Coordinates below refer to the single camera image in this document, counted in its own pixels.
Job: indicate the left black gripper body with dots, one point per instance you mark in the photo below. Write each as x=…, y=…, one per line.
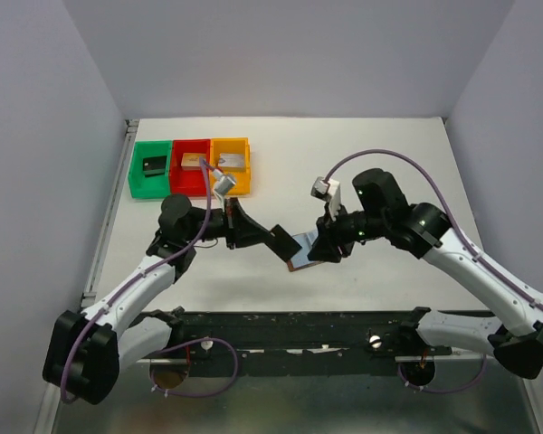
x=229, y=230

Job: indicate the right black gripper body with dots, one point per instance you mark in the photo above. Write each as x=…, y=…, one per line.
x=345, y=228

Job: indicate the brown leather card holder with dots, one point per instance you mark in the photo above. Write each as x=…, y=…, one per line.
x=300, y=260

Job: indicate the black card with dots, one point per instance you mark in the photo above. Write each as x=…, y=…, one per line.
x=282, y=244
x=154, y=166

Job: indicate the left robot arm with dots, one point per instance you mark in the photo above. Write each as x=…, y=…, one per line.
x=83, y=357

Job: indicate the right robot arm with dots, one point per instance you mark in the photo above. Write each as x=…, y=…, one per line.
x=512, y=334

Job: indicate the silver card in yellow bin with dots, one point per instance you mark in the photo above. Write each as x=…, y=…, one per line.
x=231, y=161

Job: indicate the gold card in red bin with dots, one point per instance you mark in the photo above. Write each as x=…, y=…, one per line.
x=191, y=161

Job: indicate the black card in green bin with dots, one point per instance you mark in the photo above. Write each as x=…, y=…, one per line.
x=154, y=166

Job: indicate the red plastic bin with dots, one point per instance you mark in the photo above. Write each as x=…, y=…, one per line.
x=187, y=181

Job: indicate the yellow plastic bin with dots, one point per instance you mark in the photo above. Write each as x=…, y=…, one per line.
x=238, y=145

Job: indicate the green plastic bin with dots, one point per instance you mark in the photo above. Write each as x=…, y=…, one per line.
x=156, y=187

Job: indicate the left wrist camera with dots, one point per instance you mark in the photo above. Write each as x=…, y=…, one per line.
x=223, y=184

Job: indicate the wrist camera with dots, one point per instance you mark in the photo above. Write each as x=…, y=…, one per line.
x=329, y=192
x=223, y=184

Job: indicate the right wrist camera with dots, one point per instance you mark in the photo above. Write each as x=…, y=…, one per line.
x=329, y=192

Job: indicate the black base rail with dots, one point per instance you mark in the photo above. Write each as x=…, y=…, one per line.
x=280, y=344

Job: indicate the aluminium frame rail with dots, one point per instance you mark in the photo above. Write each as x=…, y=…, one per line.
x=47, y=413

